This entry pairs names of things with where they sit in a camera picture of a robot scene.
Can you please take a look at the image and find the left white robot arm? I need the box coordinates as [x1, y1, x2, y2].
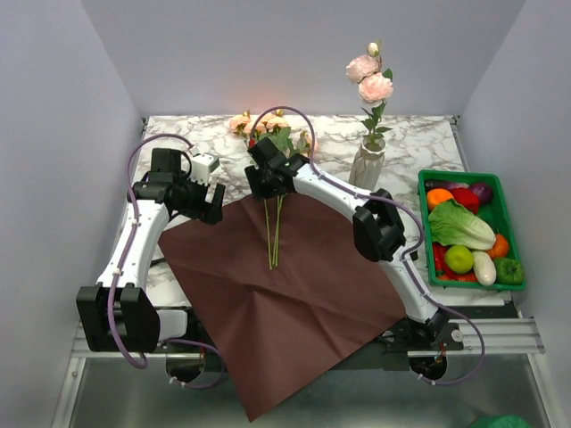
[76, 148, 225, 353]

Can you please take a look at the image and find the black ribbon gold lettering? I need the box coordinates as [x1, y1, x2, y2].
[149, 249, 420, 268]

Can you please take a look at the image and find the green bell pepper toy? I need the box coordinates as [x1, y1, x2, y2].
[493, 258, 525, 285]

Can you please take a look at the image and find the green lettuce toy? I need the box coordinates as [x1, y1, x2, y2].
[428, 200, 496, 251]

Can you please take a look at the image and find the green plastic basket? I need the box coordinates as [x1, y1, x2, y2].
[418, 169, 525, 292]

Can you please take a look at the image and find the white ribbed ceramic vase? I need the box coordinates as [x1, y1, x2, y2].
[348, 136, 386, 191]

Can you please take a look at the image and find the red pepper toy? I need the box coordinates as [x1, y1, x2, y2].
[451, 187, 480, 215]

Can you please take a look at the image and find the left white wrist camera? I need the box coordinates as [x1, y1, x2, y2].
[189, 153, 219, 185]

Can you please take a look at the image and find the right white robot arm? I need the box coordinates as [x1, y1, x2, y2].
[244, 137, 449, 350]

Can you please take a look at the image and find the pale pink flower stem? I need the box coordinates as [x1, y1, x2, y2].
[345, 39, 394, 152]

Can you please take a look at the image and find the white radish toy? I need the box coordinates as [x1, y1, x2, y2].
[472, 251, 496, 286]

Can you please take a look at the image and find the purple onion toy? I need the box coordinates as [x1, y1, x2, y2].
[468, 182, 493, 205]

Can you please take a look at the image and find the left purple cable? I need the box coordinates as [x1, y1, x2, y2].
[104, 133, 227, 390]

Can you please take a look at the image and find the orange fruit toy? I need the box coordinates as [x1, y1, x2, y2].
[426, 188, 454, 211]

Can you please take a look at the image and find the dark red wrapping paper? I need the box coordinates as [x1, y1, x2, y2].
[159, 193, 405, 420]

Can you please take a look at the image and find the green object bottom edge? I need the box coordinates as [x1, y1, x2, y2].
[469, 415, 531, 428]

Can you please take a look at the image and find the dark purple eggplant toy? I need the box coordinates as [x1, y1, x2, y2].
[424, 179, 468, 192]

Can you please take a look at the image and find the green apple toy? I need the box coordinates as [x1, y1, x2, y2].
[444, 245, 474, 275]

